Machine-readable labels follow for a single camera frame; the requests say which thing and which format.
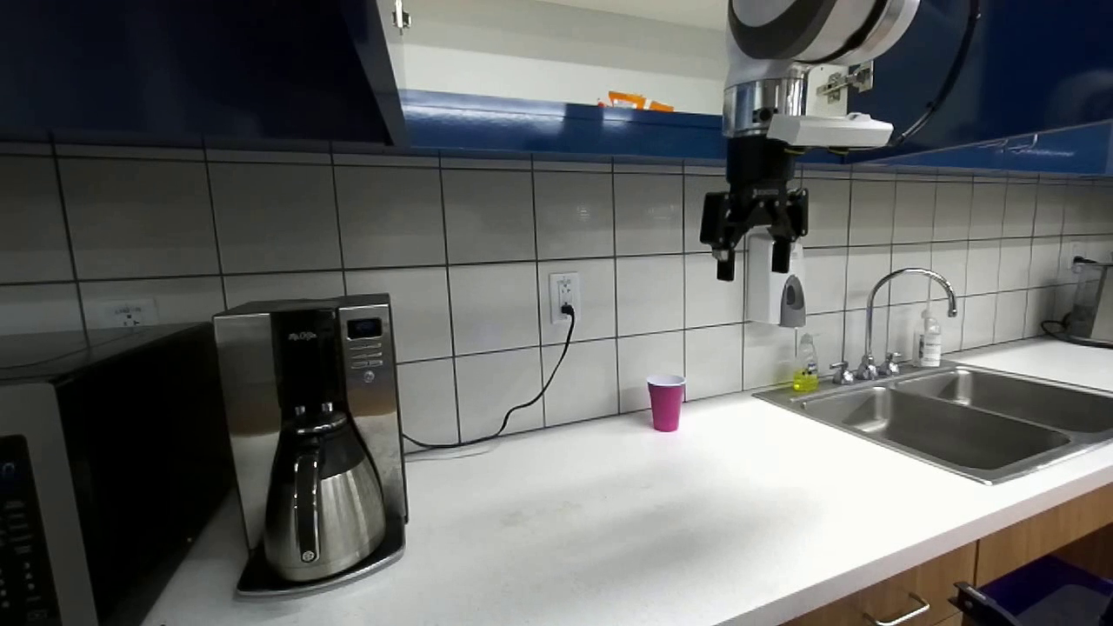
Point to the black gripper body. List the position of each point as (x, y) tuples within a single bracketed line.
[(764, 173)]

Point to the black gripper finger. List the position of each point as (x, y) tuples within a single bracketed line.
[(726, 227), (788, 219)]

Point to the orange Cheetos snack bag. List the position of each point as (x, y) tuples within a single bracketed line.
[(630, 102)]

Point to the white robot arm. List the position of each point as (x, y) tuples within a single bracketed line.
[(812, 30)]

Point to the wooden base cabinet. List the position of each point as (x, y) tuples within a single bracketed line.
[(1021, 541)]

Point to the chrome sink faucet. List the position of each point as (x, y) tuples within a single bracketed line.
[(893, 282)]

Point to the yellow dish soap bottle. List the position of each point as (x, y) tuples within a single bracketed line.
[(804, 372)]

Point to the pink plastic cup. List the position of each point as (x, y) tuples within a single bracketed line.
[(667, 405)]

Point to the white sink soap pump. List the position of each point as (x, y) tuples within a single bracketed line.
[(931, 344)]

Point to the stainless steel double sink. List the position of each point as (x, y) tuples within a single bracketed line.
[(985, 417)]

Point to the grey countertop appliance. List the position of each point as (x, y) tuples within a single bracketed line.
[(1083, 300)]

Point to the black steel coffee maker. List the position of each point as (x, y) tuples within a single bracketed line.
[(371, 382)]

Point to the blue plastic bin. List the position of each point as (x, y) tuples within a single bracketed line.
[(1045, 591)]

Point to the stainless steel coffee carafe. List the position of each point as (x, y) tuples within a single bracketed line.
[(331, 507)]

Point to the black steel microwave oven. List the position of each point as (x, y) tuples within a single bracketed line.
[(128, 463)]

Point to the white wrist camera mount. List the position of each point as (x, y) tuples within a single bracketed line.
[(822, 131)]

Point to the white wall soap dispenser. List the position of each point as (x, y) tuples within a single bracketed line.
[(764, 295)]

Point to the white wall power outlet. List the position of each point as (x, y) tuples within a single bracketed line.
[(565, 295), (129, 318)]

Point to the blue wall cabinet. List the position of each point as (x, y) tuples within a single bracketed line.
[(187, 71)]

